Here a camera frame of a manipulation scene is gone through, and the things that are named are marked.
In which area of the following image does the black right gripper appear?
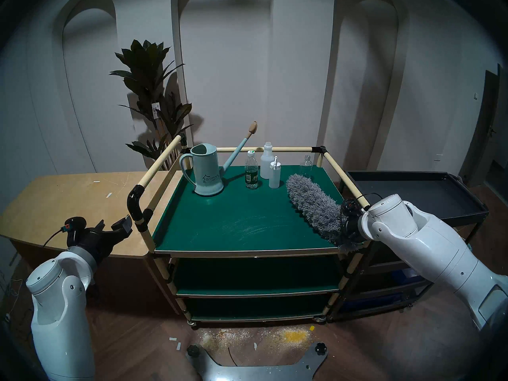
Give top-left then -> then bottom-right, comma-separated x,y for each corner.
341,200 -> 368,244

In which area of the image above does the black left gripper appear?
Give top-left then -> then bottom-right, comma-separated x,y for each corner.
65,215 -> 133,265

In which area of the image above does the grey fluffy duster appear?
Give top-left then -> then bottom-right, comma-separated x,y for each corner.
286,174 -> 364,253

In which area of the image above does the green three-tier shelf cart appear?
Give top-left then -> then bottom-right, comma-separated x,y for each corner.
127,133 -> 375,326

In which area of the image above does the light wooden curved table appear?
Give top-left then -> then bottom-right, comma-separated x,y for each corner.
0,171 -> 183,258

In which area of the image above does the black utility cart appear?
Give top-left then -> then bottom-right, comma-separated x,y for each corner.
327,170 -> 489,321

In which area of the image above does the white pump dispenser bottle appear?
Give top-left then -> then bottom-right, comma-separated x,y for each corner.
269,156 -> 281,189

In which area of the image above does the white opaque plastic bottle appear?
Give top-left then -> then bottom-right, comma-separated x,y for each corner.
260,142 -> 275,179

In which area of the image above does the teal watering can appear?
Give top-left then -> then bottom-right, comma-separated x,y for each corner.
179,121 -> 258,196

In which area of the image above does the green label water bottle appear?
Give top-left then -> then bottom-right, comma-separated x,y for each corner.
244,150 -> 259,190

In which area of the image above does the dark green potted plant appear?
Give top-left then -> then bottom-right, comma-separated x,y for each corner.
110,40 -> 194,171

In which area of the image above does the dark brown door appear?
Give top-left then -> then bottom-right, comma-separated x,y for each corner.
460,65 -> 508,186

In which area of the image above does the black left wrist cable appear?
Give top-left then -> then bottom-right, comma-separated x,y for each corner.
43,225 -> 73,248

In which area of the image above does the grey metal robot base plate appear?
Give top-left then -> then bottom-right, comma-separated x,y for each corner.
187,343 -> 328,381

